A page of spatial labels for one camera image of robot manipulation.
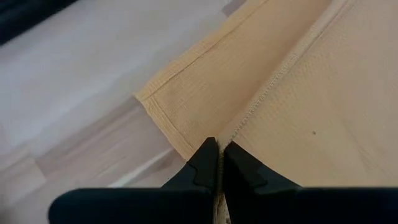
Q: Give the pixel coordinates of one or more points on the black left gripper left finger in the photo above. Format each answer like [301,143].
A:
[192,202]

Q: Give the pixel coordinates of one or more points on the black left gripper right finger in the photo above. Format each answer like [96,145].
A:
[264,202]

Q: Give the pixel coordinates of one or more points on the yellow waffle-weave towel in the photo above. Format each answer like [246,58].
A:
[280,93]

